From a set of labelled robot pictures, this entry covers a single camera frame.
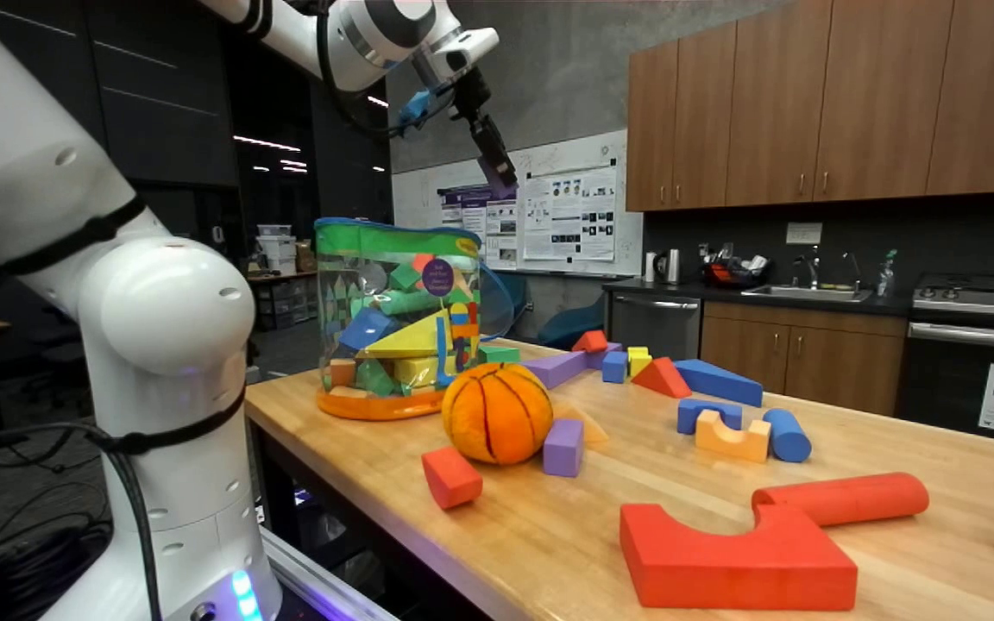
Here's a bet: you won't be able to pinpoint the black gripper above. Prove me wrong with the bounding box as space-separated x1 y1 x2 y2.
454 70 519 188

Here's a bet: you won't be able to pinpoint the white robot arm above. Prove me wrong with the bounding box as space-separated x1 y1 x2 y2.
0 45 282 621

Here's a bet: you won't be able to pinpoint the clear plastic toy basket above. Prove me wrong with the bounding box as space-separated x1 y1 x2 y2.
313 219 485 422

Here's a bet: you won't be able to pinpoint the whiteboard with posters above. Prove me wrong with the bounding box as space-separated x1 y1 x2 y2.
392 130 643 277

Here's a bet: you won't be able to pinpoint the small red foam piece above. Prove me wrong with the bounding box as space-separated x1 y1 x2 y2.
574 328 607 355

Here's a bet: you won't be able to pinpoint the purple long foam block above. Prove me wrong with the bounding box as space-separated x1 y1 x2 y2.
528 352 604 390

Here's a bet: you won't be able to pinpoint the stainless dishwasher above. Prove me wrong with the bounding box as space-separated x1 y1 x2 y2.
607 291 701 359

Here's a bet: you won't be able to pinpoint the small blue foam cube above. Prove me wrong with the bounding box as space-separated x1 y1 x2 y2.
602 352 627 383

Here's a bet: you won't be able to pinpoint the yellow foam cube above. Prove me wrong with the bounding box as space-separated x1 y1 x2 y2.
627 346 653 380

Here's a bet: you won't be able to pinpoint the orange plush basketball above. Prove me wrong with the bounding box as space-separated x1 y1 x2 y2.
442 364 554 466

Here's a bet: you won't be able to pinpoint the red foam triangle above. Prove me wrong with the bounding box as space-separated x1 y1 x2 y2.
637 359 690 399

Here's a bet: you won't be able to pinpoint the purple foam cube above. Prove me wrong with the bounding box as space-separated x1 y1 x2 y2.
541 422 584 475

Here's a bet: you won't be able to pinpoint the long blue foam block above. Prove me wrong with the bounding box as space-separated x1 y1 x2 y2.
678 359 763 407

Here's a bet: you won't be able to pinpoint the upper wooden cabinets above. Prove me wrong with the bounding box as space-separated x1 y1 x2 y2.
627 0 994 209

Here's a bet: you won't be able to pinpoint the wooden cabinets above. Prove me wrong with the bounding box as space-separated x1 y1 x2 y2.
627 0 994 209
701 301 905 414

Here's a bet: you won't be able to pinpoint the blue foam arch block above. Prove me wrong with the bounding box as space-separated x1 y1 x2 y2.
678 396 744 436

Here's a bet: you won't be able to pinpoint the small red foam block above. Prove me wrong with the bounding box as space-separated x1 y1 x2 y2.
420 447 485 510

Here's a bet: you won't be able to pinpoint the lower wooden cabinets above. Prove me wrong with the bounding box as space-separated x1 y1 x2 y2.
701 301 905 414

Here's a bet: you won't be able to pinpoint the orange foam arch block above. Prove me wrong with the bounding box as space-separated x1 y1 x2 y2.
694 414 770 462

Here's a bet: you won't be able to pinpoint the blue foam cylinder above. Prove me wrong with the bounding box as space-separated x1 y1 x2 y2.
763 407 810 462

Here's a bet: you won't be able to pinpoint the red foam cylinder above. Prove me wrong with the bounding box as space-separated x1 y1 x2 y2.
753 473 928 529

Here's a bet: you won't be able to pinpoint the kitchen stove oven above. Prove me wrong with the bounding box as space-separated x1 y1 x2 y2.
899 277 994 438

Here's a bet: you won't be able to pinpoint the red notched foam block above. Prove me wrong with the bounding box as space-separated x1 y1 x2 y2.
617 505 861 610

